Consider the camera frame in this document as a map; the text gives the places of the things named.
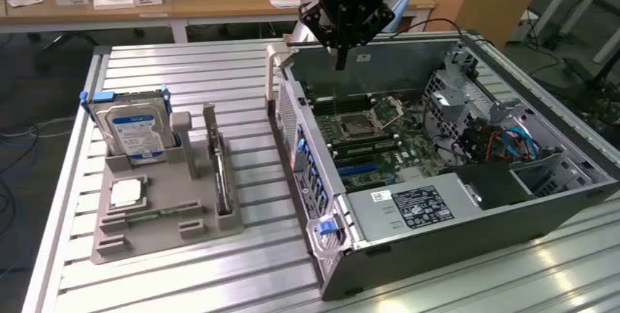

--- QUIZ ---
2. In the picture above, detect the graphics card with metal bracket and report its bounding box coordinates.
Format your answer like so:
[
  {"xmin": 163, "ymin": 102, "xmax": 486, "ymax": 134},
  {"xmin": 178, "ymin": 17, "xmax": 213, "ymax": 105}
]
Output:
[{"xmin": 201, "ymin": 102, "xmax": 234, "ymax": 218}]

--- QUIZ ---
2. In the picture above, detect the perforated metal disk bay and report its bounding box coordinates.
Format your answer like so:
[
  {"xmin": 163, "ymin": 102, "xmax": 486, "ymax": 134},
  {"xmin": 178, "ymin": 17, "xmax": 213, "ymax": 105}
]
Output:
[{"xmin": 421, "ymin": 68, "xmax": 497, "ymax": 138}]

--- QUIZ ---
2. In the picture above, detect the CPU socket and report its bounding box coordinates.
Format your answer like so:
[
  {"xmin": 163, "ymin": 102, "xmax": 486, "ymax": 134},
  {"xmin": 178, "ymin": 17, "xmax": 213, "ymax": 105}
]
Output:
[{"xmin": 338, "ymin": 112, "xmax": 377, "ymax": 139}]

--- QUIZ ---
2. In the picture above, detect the green motherboard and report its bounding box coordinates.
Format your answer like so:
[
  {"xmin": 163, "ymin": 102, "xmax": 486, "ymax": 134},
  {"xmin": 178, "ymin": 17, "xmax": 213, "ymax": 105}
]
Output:
[{"xmin": 309, "ymin": 93, "xmax": 458, "ymax": 189}]

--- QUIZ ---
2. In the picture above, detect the blue expansion slot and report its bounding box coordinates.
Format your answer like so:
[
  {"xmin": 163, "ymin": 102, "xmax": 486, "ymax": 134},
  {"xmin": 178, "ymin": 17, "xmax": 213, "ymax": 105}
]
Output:
[{"xmin": 337, "ymin": 163, "xmax": 379, "ymax": 177}]

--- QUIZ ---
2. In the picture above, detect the hard disk in blue caddy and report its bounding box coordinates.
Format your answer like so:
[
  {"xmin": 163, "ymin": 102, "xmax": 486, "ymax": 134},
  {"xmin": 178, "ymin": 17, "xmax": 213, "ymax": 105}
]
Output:
[{"xmin": 78, "ymin": 89, "xmax": 181, "ymax": 167}]

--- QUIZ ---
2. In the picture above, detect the black office chair base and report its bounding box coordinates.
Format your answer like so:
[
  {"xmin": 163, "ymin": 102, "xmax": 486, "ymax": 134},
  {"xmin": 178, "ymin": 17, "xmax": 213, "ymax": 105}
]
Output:
[{"xmin": 26, "ymin": 29, "xmax": 101, "ymax": 73}]

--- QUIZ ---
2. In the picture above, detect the grey power supply unit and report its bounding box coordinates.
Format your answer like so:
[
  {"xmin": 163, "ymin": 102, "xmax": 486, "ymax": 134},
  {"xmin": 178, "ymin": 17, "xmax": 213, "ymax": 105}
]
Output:
[{"xmin": 345, "ymin": 173, "xmax": 483, "ymax": 242}]

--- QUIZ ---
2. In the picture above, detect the silver CPU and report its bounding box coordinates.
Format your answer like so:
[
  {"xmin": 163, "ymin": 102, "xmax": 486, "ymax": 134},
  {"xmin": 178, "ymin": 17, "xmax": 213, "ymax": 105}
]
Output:
[{"xmin": 107, "ymin": 180, "xmax": 146, "ymax": 208}]

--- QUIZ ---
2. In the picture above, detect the green RAM stick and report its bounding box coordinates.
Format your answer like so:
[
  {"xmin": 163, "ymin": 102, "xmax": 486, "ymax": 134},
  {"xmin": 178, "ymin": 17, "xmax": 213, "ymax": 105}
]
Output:
[{"xmin": 125, "ymin": 208, "xmax": 181, "ymax": 221}]

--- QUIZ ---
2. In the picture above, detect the grey plastic parts rack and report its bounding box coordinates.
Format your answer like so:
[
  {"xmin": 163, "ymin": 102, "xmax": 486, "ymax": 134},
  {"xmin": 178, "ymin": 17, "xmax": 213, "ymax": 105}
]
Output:
[{"xmin": 90, "ymin": 111, "xmax": 246, "ymax": 266}]

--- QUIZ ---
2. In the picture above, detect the open dark PC case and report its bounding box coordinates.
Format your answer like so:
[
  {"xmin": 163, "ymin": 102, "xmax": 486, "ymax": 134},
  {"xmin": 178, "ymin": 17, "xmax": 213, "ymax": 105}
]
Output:
[{"xmin": 263, "ymin": 29, "xmax": 620, "ymax": 301}]

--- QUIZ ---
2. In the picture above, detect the black power cable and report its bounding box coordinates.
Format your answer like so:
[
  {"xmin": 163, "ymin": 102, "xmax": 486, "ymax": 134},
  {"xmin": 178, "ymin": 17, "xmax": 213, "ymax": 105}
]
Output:
[{"xmin": 390, "ymin": 17, "xmax": 469, "ymax": 40}]

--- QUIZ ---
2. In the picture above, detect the red wire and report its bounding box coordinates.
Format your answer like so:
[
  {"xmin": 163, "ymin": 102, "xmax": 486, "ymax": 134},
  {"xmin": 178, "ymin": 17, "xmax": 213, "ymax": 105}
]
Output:
[{"xmin": 485, "ymin": 129, "xmax": 501, "ymax": 161}]

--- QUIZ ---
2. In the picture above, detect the blue wire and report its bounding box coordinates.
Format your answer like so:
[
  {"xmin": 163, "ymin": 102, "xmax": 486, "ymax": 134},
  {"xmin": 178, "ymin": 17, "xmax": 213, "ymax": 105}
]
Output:
[{"xmin": 501, "ymin": 126, "xmax": 541, "ymax": 162}]

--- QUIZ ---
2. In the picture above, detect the white desk frame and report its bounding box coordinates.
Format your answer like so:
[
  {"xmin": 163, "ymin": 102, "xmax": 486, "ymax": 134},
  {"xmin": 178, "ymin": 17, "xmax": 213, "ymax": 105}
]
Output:
[{"xmin": 525, "ymin": 0, "xmax": 620, "ymax": 64}]

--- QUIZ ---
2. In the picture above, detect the white cable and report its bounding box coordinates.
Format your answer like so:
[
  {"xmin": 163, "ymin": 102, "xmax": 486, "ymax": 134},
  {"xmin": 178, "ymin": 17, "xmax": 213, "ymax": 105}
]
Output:
[{"xmin": 0, "ymin": 115, "xmax": 78, "ymax": 139}]

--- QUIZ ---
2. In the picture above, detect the blue network cable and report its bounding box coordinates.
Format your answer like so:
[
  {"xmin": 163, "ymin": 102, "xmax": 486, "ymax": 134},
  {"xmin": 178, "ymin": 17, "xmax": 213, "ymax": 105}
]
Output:
[{"xmin": 0, "ymin": 123, "xmax": 42, "ymax": 277}]

